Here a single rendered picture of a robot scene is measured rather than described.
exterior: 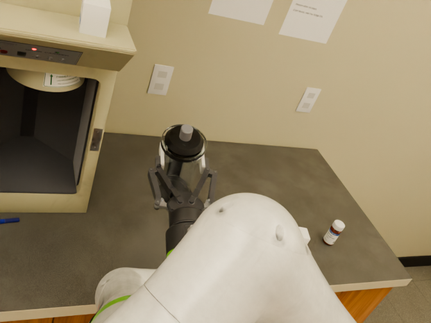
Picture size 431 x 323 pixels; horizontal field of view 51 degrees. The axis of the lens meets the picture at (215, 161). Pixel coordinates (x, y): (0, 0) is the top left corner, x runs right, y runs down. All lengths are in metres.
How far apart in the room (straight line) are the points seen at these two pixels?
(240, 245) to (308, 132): 1.61
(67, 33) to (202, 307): 0.63
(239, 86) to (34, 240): 0.91
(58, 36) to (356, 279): 1.12
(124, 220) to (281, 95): 0.83
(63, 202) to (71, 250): 0.14
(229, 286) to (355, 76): 1.60
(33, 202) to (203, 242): 0.89
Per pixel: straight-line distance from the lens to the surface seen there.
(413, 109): 2.30
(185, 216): 0.97
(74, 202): 1.32
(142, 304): 0.46
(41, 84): 1.11
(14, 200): 1.30
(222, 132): 1.83
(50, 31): 0.92
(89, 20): 0.93
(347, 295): 1.65
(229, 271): 0.45
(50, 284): 1.19
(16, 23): 0.93
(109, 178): 1.48
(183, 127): 1.04
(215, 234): 0.46
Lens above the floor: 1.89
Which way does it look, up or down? 34 degrees down
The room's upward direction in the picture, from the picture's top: 22 degrees clockwise
